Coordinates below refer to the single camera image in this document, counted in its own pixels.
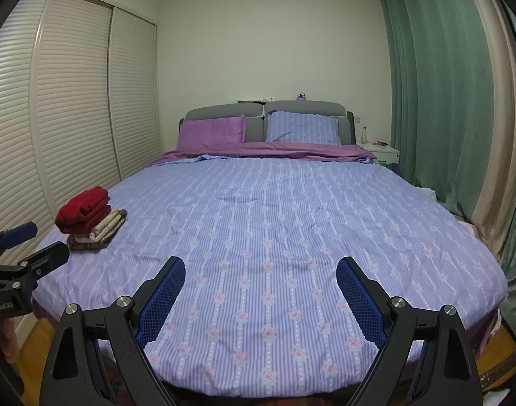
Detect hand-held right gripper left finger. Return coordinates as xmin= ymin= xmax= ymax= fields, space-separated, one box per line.
xmin=40 ymin=256 xmax=187 ymax=406

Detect white nightstand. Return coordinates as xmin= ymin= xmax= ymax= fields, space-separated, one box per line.
xmin=362 ymin=141 xmax=400 ymax=165

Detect purple pillow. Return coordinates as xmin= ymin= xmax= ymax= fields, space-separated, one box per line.
xmin=175 ymin=114 xmax=247 ymax=152

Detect beige patterned folded cloth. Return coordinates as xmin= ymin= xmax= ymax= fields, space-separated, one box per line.
xmin=89 ymin=209 xmax=128 ymax=241

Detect brown folded cloth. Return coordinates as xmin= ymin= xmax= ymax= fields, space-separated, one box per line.
xmin=67 ymin=232 xmax=115 ymax=251

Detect blue striped pillow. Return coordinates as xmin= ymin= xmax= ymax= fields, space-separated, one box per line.
xmin=265 ymin=111 xmax=342 ymax=145

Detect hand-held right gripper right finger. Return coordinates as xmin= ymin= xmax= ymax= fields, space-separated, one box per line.
xmin=336 ymin=256 xmax=483 ymax=406

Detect person's left hand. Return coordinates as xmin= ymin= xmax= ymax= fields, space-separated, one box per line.
xmin=2 ymin=316 xmax=18 ymax=365

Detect white louvered sliding wardrobe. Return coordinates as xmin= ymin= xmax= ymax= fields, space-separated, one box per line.
xmin=0 ymin=0 xmax=163 ymax=271

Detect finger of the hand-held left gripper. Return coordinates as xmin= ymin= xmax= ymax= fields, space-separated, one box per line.
xmin=13 ymin=241 xmax=71 ymax=292
xmin=0 ymin=222 xmax=39 ymax=264

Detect beige curtain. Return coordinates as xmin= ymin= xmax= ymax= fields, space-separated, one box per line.
xmin=453 ymin=0 xmax=516 ymax=258

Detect floral striped purple duvet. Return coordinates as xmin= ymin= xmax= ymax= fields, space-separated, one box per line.
xmin=29 ymin=152 xmax=509 ymax=398

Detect grey padded headboard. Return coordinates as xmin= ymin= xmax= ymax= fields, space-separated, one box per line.
xmin=179 ymin=100 xmax=355 ymax=144

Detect red sweater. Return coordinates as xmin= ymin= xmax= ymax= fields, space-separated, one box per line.
xmin=55 ymin=186 xmax=111 ymax=234

